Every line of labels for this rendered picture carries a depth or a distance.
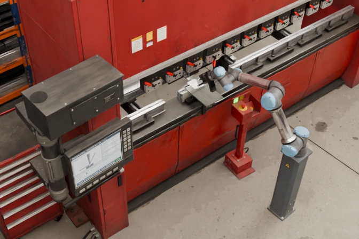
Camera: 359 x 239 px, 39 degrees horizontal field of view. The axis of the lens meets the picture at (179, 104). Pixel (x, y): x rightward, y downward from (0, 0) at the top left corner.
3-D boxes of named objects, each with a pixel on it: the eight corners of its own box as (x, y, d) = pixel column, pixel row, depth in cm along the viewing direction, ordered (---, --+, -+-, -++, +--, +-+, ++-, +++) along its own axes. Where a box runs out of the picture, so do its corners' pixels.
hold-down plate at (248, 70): (238, 79, 449) (239, 76, 447) (234, 76, 452) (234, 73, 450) (263, 66, 463) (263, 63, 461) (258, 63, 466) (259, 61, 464)
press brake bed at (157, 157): (122, 217, 444) (117, 153, 388) (109, 202, 456) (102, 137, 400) (344, 84, 583) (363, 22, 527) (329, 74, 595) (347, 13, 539)
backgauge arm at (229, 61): (234, 78, 471) (236, 65, 462) (190, 44, 507) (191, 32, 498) (241, 74, 475) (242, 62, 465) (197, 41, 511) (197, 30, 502)
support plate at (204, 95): (206, 106, 405) (206, 106, 404) (185, 89, 420) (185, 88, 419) (223, 97, 413) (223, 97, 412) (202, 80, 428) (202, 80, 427)
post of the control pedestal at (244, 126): (237, 159, 481) (244, 118, 444) (234, 156, 484) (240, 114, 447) (242, 157, 483) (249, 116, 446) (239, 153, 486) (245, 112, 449)
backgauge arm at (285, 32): (290, 48, 506) (293, 37, 497) (246, 19, 542) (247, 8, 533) (296, 46, 510) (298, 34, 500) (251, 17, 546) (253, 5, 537)
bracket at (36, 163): (48, 191, 322) (46, 184, 318) (30, 167, 336) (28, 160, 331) (102, 161, 341) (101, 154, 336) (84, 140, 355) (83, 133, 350)
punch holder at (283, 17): (276, 31, 451) (279, 15, 440) (269, 26, 456) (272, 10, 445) (288, 25, 458) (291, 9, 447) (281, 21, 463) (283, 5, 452)
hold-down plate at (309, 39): (301, 47, 486) (301, 44, 484) (296, 44, 489) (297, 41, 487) (321, 36, 500) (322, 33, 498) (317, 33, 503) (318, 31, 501)
